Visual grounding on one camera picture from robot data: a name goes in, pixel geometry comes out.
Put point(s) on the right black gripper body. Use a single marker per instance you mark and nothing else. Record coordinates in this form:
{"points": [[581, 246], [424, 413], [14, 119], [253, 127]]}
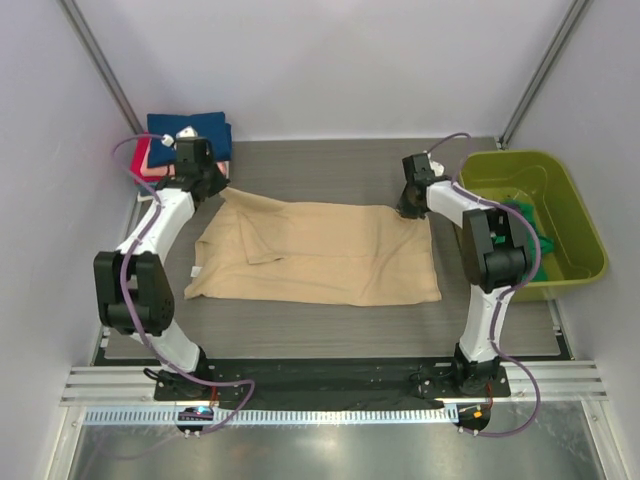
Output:
{"points": [[405, 207]]}

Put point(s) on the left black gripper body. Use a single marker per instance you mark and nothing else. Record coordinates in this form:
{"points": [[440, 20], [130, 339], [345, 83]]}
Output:
{"points": [[215, 180]]}

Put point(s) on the beige t shirt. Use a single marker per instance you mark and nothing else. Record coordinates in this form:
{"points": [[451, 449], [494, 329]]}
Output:
{"points": [[258, 248]]}

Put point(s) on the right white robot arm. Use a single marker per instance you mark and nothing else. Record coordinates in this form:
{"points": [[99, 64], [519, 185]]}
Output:
{"points": [[496, 259]]}

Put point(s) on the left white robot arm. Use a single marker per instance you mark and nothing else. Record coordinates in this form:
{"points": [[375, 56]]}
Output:
{"points": [[133, 292]]}

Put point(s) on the salmon pink folded shirt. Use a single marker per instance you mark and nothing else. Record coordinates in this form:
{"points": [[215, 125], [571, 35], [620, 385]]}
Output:
{"points": [[154, 174]]}

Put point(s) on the navy blue folded shirt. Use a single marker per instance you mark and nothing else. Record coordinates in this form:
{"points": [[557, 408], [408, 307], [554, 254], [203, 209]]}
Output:
{"points": [[212, 126]]}

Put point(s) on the teal folded shirt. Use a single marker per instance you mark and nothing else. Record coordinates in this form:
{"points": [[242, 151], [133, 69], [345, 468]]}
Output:
{"points": [[145, 191]]}

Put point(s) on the crimson folded shirt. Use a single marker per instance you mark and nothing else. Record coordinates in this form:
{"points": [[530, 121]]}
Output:
{"points": [[140, 155]]}

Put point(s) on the olive green plastic bin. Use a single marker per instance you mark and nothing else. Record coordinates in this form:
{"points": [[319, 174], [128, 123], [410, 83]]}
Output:
{"points": [[541, 184]]}

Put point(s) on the green t shirt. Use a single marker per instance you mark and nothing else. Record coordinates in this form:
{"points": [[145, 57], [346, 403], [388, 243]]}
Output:
{"points": [[546, 244]]}

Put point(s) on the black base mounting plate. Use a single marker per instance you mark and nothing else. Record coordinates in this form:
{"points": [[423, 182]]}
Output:
{"points": [[355, 384]]}

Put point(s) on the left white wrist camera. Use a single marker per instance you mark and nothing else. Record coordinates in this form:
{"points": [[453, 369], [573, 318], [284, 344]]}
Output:
{"points": [[186, 133]]}

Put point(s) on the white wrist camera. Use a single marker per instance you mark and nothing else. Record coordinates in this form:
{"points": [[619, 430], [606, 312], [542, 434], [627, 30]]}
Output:
{"points": [[186, 133], [437, 168]]}

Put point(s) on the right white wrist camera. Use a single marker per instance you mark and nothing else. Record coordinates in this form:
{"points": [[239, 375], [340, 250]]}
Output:
{"points": [[437, 168]]}

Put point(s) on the right aluminium frame post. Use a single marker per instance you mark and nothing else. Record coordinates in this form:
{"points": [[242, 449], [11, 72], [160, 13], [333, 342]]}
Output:
{"points": [[561, 38]]}

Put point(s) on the aluminium frame post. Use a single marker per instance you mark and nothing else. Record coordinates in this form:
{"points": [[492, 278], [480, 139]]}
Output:
{"points": [[561, 38], [92, 48]]}

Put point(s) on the left aluminium frame post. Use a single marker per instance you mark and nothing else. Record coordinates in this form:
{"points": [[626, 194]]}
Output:
{"points": [[92, 48]]}

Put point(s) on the white slotted cable duct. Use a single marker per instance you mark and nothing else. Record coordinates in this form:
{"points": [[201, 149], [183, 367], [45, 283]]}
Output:
{"points": [[199, 416]]}

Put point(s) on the aluminium extrusion rail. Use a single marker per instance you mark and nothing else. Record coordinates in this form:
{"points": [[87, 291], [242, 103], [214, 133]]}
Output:
{"points": [[556, 381]]}

